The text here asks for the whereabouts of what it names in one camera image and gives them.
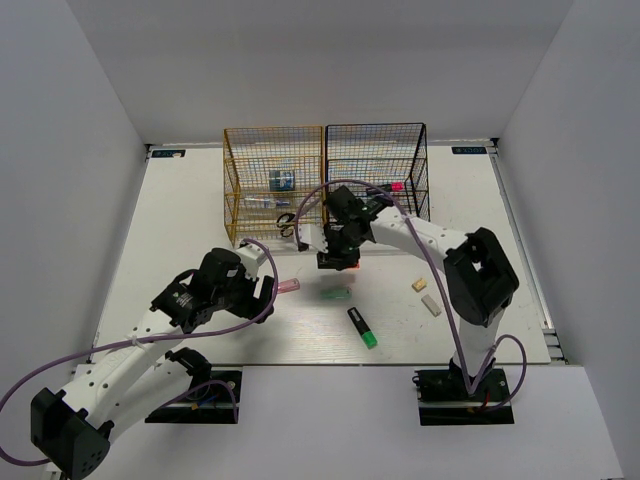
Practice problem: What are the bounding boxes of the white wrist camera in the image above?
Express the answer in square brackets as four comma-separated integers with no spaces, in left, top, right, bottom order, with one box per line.
[297,224,328,253]
[235,243,267,280]

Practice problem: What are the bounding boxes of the black handled scissors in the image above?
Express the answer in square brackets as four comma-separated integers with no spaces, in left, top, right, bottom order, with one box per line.
[276,213,296,238]

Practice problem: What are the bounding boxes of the yellow wire basket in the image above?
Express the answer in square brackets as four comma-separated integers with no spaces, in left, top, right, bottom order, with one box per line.
[223,126,326,245]

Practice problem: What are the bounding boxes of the blue white small box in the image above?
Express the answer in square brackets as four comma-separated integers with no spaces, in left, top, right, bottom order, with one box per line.
[268,170,295,192]

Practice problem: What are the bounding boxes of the left blue table label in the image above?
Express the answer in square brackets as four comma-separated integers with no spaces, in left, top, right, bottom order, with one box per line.
[151,149,186,158]

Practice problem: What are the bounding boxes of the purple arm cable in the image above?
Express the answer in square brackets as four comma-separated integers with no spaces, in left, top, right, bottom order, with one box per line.
[0,238,280,467]
[294,179,529,412]

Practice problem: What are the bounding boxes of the black wire basket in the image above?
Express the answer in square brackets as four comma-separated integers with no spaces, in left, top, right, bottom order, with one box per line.
[323,123,431,225]

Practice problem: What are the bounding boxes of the pink cap black highlighter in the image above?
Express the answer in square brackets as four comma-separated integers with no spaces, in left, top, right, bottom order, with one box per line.
[384,182,404,192]

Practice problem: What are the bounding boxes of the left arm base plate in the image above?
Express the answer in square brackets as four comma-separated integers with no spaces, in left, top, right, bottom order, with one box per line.
[144,369,243,425]

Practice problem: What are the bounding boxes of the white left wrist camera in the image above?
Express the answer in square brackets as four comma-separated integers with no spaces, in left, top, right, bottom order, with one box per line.
[235,243,267,280]

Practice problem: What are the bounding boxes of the green transparent correction tape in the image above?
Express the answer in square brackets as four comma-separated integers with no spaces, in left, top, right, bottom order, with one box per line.
[320,287,352,300]

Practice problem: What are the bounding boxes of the right blue table label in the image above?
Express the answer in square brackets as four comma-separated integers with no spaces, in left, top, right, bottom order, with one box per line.
[451,146,487,155]

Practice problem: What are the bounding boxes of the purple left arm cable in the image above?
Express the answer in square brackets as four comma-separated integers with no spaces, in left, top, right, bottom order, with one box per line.
[0,238,280,467]

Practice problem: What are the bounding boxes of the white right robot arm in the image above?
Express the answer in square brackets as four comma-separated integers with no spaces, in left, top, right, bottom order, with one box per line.
[316,181,520,399]

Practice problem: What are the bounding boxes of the pink transparent correction tape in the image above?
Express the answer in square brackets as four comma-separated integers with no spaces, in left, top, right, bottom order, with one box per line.
[277,278,300,294]

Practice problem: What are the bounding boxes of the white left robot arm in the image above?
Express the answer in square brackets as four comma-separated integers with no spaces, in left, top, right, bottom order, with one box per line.
[30,240,277,479]

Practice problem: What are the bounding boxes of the white eraser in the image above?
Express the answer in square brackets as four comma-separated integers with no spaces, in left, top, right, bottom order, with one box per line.
[421,295,441,317]

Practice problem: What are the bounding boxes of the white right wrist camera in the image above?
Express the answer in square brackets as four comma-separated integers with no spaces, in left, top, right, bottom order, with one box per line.
[297,224,328,253]

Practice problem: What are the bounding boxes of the tan yellow eraser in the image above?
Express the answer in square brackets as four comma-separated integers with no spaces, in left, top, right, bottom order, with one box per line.
[412,278,427,292]

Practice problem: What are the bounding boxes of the green cap black highlighter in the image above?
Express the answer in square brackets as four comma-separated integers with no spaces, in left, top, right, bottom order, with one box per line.
[347,307,378,349]

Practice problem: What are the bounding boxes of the blue table label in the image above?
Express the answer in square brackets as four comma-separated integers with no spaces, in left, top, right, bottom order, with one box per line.
[151,149,186,158]
[451,146,487,155]

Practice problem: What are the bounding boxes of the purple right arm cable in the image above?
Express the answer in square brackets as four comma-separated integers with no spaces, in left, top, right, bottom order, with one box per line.
[294,179,529,412]

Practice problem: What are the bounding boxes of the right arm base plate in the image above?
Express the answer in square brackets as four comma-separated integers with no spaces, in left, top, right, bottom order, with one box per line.
[412,369,515,427]

